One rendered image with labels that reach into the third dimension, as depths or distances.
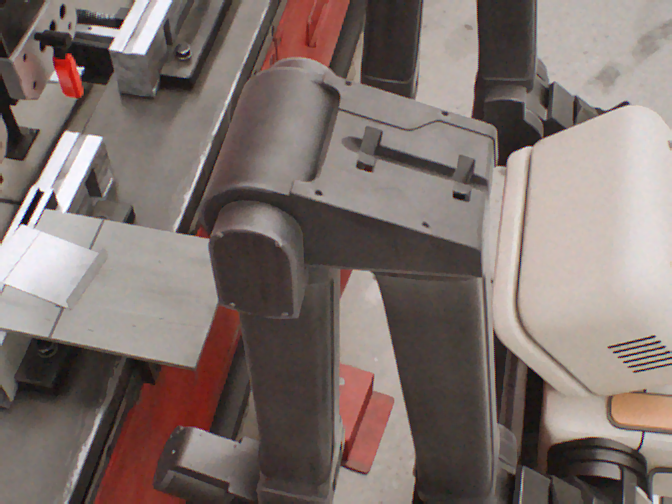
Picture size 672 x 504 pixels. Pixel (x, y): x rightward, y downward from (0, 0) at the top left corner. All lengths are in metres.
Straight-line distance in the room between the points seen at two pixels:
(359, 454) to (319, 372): 1.53
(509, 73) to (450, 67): 1.93
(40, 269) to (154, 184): 0.29
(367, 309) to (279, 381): 1.71
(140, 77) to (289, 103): 1.08
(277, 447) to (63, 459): 0.56
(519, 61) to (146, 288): 0.52
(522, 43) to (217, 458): 0.47
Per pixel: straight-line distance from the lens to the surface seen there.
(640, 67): 2.98
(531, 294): 0.72
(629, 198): 0.73
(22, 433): 1.22
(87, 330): 1.11
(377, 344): 2.22
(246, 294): 0.43
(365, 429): 2.10
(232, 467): 0.78
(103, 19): 1.71
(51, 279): 1.16
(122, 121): 1.49
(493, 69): 0.92
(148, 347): 1.09
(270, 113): 0.42
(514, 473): 0.73
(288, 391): 0.58
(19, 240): 1.21
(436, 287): 0.44
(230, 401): 2.10
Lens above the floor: 1.93
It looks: 55 degrees down
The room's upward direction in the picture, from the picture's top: straight up
